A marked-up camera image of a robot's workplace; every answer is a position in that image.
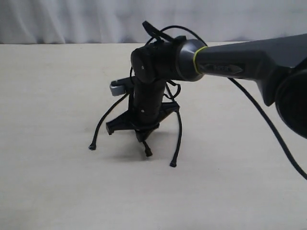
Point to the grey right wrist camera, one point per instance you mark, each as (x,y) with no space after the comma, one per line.
(121,86)

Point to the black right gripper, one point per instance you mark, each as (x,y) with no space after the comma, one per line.
(145,111)

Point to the white backdrop curtain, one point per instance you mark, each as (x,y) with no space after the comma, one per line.
(120,21)

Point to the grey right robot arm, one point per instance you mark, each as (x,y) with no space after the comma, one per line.
(278,66)

